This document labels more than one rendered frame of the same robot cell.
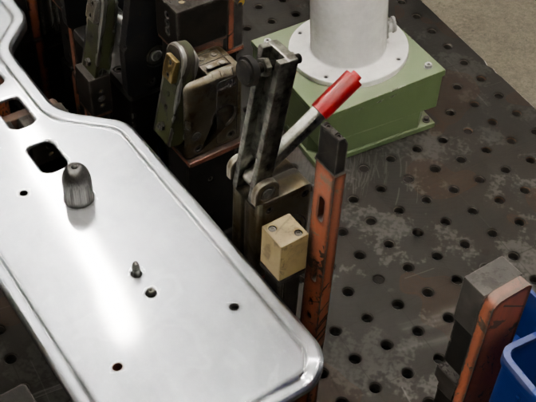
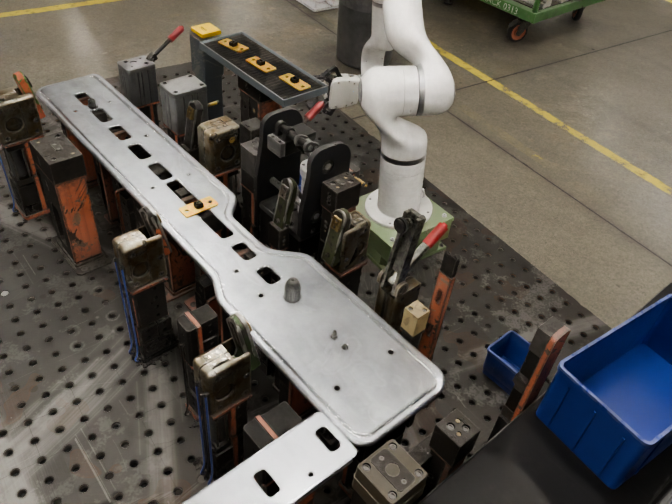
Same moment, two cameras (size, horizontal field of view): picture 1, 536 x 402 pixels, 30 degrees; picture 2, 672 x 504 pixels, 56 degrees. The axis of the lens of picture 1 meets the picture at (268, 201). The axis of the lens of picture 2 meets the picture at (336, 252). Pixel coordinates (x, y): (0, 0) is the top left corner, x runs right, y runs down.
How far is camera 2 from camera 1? 0.29 m
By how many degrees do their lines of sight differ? 8
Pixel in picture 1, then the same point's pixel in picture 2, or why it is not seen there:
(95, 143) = (293, 266)
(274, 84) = (413, 232)
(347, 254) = not seen: hidden behind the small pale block
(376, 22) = (417, 192)
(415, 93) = not seen: hidden behind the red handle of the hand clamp
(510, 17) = (451, 183)
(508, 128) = (485, 248)
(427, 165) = not seen: hidden behind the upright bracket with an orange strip
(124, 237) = (322, 317)
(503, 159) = (486, 265)
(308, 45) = (376, 206)
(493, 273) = (551, 325)
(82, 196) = (296, 296)
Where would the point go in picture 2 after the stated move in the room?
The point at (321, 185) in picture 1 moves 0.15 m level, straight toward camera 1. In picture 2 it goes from (440, 284) to (452, 351)
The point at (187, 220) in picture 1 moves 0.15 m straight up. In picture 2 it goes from (354, 306) to (363, 249)
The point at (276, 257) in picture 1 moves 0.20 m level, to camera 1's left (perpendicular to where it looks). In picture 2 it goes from (413, 323) to (303, 323)
